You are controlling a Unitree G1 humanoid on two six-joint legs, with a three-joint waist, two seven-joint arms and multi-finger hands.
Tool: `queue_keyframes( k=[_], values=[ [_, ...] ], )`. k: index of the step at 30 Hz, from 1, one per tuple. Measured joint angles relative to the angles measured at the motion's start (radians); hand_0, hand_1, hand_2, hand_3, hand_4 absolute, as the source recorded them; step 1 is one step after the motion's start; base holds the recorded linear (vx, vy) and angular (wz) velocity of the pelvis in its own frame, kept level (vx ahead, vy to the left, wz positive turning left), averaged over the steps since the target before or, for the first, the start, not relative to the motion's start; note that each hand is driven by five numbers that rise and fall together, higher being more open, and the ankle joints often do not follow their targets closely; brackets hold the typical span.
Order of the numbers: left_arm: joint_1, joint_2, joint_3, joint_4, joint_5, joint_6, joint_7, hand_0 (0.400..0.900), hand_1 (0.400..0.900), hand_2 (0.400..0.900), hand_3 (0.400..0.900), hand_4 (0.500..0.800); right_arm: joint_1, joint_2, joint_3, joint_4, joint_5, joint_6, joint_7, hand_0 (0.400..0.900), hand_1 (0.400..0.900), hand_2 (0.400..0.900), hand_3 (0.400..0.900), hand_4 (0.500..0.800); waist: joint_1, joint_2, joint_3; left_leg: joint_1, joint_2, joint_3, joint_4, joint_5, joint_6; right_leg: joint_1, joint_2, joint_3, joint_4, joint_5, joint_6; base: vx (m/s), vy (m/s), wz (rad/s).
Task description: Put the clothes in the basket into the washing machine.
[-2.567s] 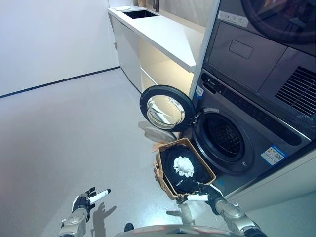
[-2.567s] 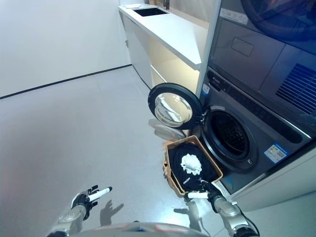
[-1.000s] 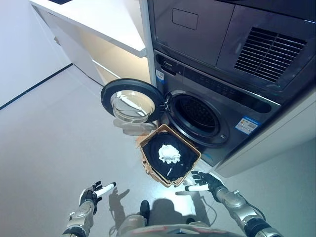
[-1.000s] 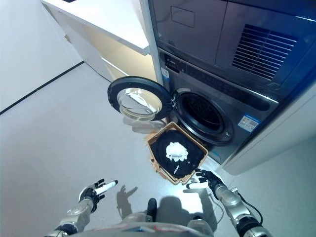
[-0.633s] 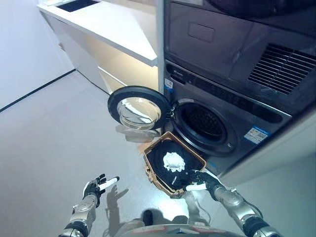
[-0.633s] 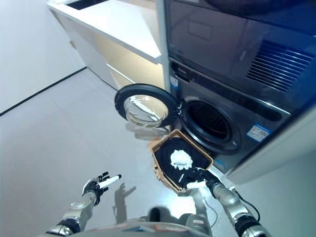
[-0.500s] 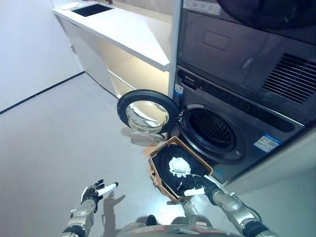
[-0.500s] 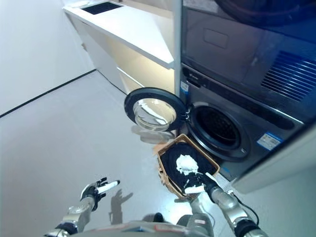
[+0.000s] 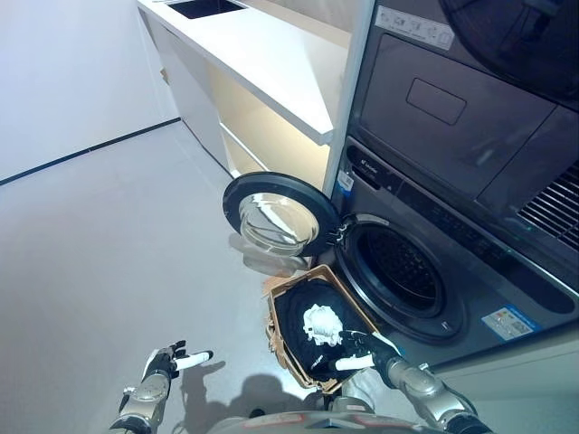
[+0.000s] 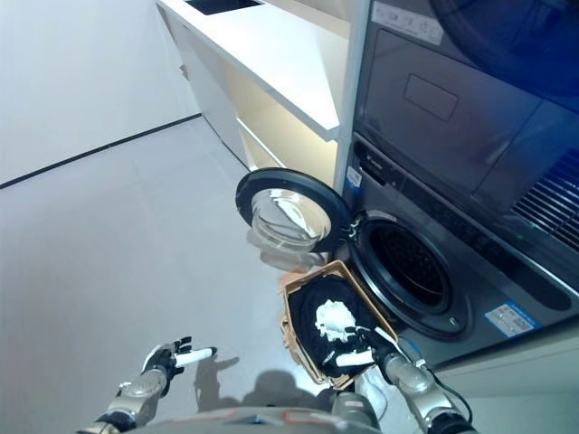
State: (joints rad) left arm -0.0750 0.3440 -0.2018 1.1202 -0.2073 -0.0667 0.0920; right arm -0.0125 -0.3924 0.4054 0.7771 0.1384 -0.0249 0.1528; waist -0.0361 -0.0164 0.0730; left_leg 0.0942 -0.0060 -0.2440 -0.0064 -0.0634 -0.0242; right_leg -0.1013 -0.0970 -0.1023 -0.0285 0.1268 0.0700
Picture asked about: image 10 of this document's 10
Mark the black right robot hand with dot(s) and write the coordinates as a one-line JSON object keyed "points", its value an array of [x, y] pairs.
{"points": [[377, 343]]}

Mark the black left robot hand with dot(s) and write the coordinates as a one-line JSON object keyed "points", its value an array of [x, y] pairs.
{"points": [[158, 357]]}

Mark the white garment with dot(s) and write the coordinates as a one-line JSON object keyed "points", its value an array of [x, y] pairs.
{"points": [[330, 318]]}

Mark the black garment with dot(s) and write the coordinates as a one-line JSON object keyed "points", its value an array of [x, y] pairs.
{"points": [[303, 312]]}

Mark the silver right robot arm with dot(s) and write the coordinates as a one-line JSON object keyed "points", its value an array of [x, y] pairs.
{"points": [[416, 384]]}

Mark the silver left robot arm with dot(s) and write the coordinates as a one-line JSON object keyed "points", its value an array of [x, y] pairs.
{"points": [[135, 393]]}

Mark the brown wicker basket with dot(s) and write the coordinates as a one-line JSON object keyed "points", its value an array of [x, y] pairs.
{"points": [[298, 350]]}

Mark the grey washing machine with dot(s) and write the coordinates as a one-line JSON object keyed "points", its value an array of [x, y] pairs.
{"points": [[488, 253]]}

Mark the round washing machine door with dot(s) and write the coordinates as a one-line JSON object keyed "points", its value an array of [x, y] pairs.
{"points": [[244, 190]]}

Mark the silver right robot leg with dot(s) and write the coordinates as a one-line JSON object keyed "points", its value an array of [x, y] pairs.
{"points": [[353, 407]]}

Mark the silver robot torso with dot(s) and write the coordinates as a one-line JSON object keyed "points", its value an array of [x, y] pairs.
{"points": [[226, 422]]}

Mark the blue energy label sticker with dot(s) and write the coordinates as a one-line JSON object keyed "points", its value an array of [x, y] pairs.
{"points": [[510, 318]]}

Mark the small blue white sticker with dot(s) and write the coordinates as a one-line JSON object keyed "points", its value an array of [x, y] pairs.
{"points": [[354, 177]]}

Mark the grey dryer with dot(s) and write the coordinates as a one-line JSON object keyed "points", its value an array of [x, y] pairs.
{"points": [[429, 99]]}

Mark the white counter cabinet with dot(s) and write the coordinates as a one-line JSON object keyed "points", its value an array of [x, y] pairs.
{"points": [[271, 54]]}

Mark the white dryer label strip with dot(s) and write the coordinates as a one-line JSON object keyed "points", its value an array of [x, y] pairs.
{"points": [[407, 22]]}

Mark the black sink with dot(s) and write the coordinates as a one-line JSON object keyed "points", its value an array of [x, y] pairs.
{"points": [[221, 5]]}

